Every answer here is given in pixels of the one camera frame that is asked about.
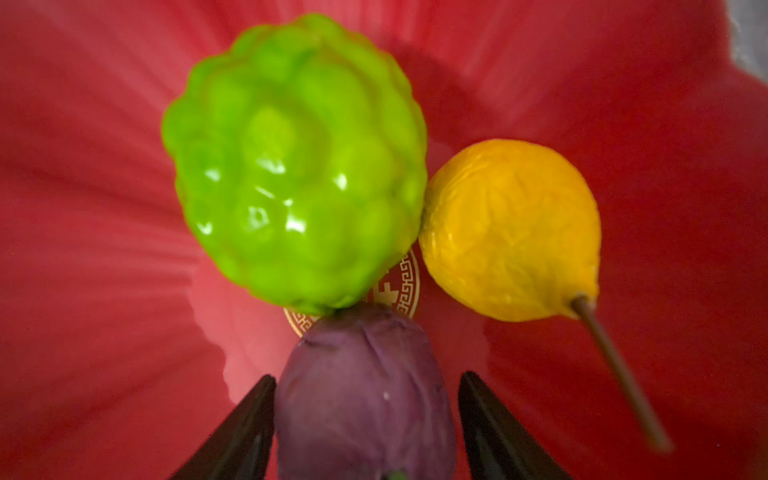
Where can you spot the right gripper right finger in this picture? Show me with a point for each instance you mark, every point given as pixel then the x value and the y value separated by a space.
pixel 496 443

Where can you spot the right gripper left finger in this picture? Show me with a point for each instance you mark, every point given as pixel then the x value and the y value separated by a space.
pixel 240 447

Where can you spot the purple passion fruit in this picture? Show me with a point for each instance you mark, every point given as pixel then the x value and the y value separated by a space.
pixel 362 397

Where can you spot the yellow lemon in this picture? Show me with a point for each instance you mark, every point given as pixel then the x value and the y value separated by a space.
pixel 512 231

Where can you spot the bumpy green custard apple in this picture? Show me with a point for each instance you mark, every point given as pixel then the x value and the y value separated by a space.
pixel 300 157

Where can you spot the red flower-shaped fruit bowl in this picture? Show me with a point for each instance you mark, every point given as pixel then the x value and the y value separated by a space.
pixel 123 348

